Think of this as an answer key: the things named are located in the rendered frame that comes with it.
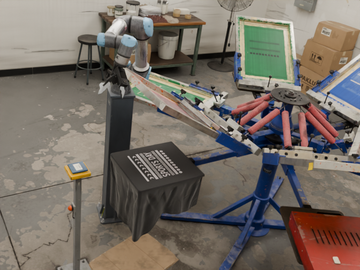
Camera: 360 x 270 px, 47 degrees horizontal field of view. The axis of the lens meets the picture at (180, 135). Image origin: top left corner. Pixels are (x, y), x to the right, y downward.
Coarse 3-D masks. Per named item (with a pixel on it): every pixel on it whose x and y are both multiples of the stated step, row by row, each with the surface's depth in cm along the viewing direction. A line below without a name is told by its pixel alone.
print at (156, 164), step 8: (152, 152) 290; (160, 152) 292; (136, 160) 279; (144, 160) 280; (152, 160) 282; (160, 160) 283; (168, 160) 284; (144, 168) 272; (152, 168) 274; (160, 168) 275; (168, 168) 276; (176, 168) 277; (144, 176) 265; (152, 176) 266; (160, 176) 267
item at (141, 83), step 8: (128, 72) 251; (136, 80) 243; (144, 80) 271; (144, 88) 235; (152, 88) 278; (160, 88) 282; (152, 96) 228; (168, 96) 289; (160, 104) 222; (168, 112) 223; (176, 112) 226; (200, 112) 306; (184, 120) 231; (192, 120) 235; (200, 128) 241; (208, 128) 245; (216, 128) 291; (216, 136) 252
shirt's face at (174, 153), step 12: (156, 144) 300; (168, 144) 302; (120, 156) 280; (168, 156) 288; (180, 156) 290; (132, 168) 271; (180, 168) 278; (192, 168) 280; (132, 180) 260; (144, 180) 261; (156, 180) 263; (168, 180) 265; (180, 180) 266
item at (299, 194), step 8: (288, 168) 300; (288, 176) 298; (296, 176) 293; (296, 184) 284; (296, 192) 279; (304, 200) 270; (280, 208) 255; (288, 208) 256; (296, 208) 257; (304, 208) 258; (312, 208) 259; (288, 216) 250; (288, 224) 243; (288, 232) 238; (296, 248) 227; (296, 256) 223
